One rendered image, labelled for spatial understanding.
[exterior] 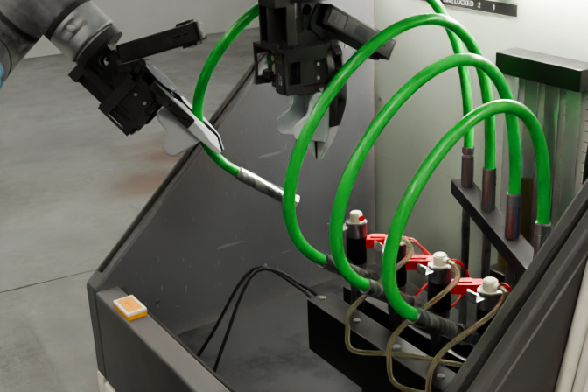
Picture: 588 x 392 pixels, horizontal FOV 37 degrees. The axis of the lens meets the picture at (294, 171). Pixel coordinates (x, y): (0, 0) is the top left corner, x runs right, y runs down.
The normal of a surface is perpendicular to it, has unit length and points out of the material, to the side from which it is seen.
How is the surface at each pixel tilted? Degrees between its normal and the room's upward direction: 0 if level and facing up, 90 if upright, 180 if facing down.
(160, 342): 0
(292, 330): 0
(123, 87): 77
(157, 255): 90
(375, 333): 0
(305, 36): 90
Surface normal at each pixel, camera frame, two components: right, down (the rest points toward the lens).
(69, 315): -0.04, -0.94
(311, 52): 0.55, 0.27
